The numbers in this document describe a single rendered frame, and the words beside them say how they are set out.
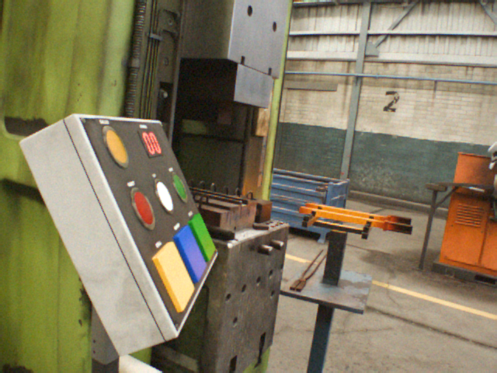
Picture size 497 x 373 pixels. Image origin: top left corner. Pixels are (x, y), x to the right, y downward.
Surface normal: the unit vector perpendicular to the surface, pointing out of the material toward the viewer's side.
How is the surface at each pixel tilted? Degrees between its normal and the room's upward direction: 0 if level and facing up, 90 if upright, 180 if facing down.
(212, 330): 90
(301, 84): 90
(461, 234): 90
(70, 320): 90
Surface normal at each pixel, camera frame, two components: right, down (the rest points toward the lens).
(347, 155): -0.57, 0.04
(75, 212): -0.07, 0.13
